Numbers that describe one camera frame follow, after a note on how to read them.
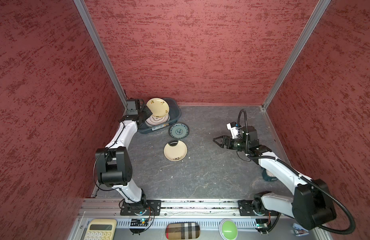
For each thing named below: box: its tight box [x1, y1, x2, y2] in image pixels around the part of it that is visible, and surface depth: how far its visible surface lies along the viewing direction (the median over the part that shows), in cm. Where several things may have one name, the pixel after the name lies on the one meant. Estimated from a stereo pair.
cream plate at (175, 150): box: [163, 139, 188, 162], surface depth 97 cm
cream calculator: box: [83, 218, 117, 240], surface depth 68 cm
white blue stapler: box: [292, 223, 309, 236], surface depth 68 cm
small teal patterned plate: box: [168, 122, 190, 140], surface depth 108 cm
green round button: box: [219, 218, 239, 240], surface depth 69 cm
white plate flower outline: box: [145, 112, 170, 126], surface depth 109 cm
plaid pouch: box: [165, 222, 201, 240], surface depth 67 cm
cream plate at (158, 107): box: [146, 97, 170, 118], surface depth 99 cm
